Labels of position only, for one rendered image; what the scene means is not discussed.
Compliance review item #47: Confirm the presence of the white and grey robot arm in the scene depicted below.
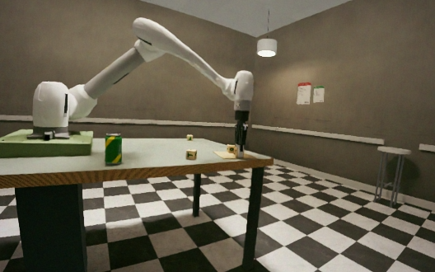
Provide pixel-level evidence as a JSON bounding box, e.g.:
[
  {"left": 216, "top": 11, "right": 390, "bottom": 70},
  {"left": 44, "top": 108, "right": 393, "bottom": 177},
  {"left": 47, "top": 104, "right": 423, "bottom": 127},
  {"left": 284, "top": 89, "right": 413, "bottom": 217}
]
[{"left": 26, "top": 18, "right": 254, "bottom": 140}]

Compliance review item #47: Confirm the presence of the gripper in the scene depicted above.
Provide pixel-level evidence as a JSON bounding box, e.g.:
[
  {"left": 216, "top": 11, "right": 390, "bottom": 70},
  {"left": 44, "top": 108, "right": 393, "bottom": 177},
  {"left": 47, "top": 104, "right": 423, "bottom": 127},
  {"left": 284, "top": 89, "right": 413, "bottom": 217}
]
[{"left": 235, "top": 110, "right": 249, "bottom": 157}]

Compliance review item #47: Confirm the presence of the green and yellow drink can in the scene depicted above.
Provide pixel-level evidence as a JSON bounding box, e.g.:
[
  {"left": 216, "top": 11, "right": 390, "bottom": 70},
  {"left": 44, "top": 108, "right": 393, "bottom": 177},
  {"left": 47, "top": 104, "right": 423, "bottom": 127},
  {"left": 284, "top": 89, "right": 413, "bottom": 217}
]
[{"left": 105, "top": 134, "right": 122, "bottom": 165}]

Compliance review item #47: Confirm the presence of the tan flat mat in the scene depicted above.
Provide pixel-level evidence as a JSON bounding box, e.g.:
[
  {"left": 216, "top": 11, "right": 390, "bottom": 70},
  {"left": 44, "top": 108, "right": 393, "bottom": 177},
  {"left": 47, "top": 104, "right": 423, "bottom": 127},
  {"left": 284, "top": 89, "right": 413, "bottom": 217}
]
[{"left": 214, "top": 152, "right": 258, "bottom": 159}]

